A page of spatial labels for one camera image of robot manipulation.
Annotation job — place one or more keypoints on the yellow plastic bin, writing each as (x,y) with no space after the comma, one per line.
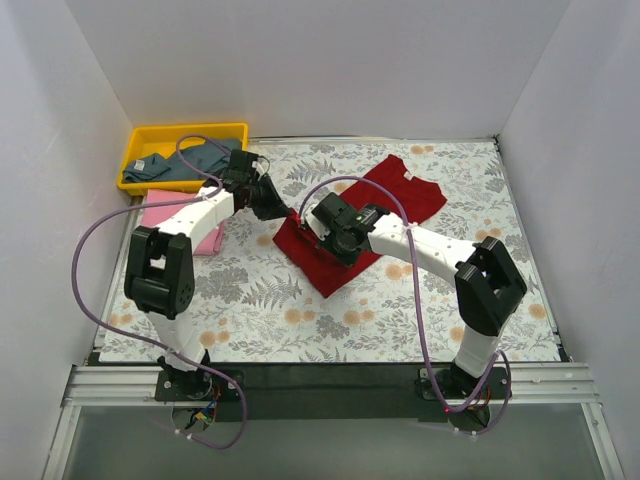
(162,139)

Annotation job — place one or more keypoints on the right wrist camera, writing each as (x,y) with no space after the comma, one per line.
(313,226)

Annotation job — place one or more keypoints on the grey-blue t shirt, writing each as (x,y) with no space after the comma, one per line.
(205,157)

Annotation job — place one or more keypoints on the aluminium frame rail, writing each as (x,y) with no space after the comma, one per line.
(110,386)

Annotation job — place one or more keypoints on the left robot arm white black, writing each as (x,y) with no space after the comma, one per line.
(159,276)

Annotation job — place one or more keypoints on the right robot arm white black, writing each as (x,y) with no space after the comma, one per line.
(489,286)

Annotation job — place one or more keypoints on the floral table mat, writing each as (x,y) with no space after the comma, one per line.
(252,304)

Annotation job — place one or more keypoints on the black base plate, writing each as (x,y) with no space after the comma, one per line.
(306,391)

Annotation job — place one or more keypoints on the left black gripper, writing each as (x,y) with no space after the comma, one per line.
(261,195)

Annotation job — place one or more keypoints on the red t shirt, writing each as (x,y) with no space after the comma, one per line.
(388,185)

